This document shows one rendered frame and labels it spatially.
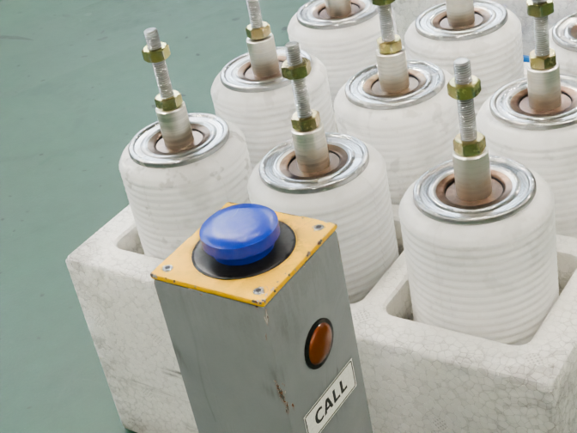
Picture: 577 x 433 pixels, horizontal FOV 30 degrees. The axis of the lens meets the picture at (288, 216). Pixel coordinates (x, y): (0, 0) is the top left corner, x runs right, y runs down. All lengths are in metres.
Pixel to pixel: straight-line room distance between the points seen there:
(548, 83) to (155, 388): 0.38
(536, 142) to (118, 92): 0.89
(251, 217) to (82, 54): 1.17
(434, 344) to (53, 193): 0.74
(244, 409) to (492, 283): 0.18
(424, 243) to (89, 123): 0.87
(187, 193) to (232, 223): 0.23
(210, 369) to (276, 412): 0.04
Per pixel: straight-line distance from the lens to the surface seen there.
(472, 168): 0.66
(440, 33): 0.89
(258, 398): 0.55
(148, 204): 0.78
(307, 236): 0.54
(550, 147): 0.73
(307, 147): 0.71
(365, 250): 0.72
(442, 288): 0.67
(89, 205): 1.27
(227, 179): 0.78
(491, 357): 0.66
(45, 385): 1.02
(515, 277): 0.66
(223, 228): 0.53
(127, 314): 0.83
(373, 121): 0.78
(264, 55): 0.86
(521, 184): 0.68
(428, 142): 0.79
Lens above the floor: 0.61
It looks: 32 degrees down
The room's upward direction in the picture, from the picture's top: 12 degrees counter-clockwise
